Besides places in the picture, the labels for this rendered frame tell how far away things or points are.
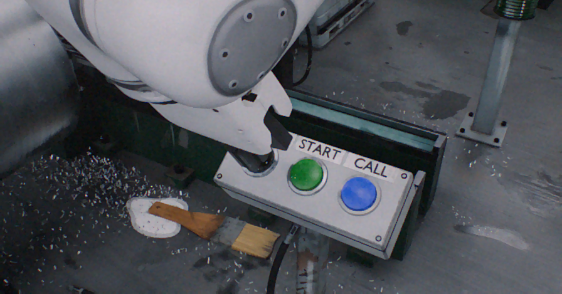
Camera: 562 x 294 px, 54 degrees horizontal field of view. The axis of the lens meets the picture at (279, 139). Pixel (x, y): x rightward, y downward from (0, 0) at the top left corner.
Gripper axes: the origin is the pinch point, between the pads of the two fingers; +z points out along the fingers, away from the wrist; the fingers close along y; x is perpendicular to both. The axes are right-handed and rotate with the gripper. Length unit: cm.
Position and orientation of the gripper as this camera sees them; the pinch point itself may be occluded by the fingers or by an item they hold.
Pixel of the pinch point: (249, 146)
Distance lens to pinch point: 48.4
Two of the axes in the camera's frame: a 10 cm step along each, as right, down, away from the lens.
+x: -4.2, 8.6, -2.8
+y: -8.7, -3.0, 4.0
